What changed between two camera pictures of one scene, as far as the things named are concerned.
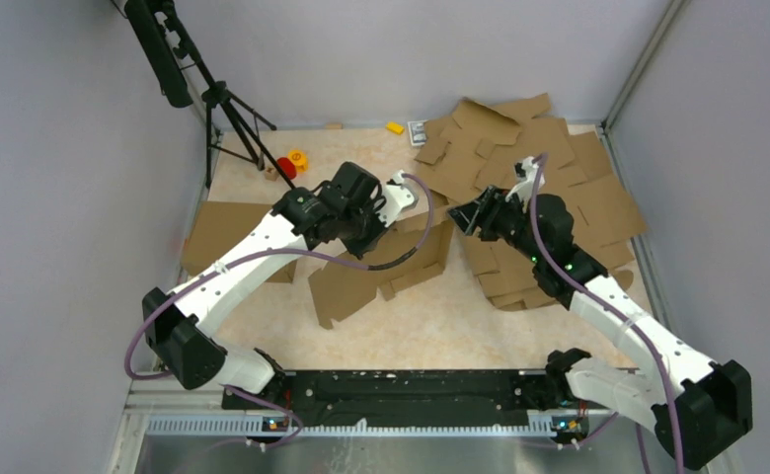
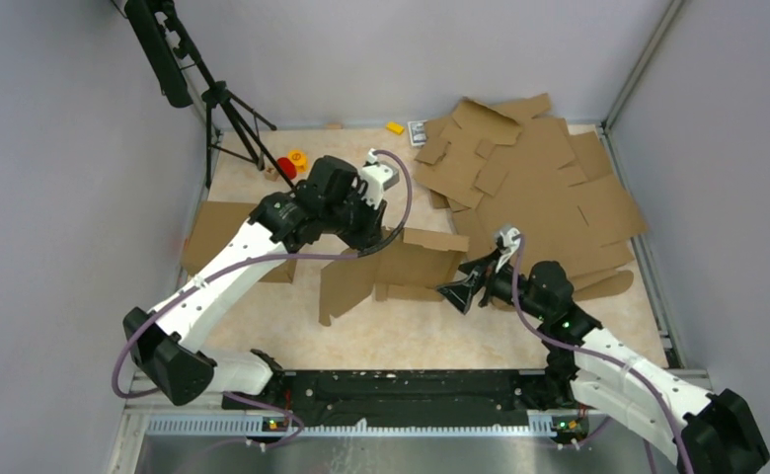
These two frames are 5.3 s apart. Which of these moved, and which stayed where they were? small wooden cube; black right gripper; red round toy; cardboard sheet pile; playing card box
Moved: black right gripper
Stayed: cardboard sheet pile; playing card box; red round toy; small wooden cube
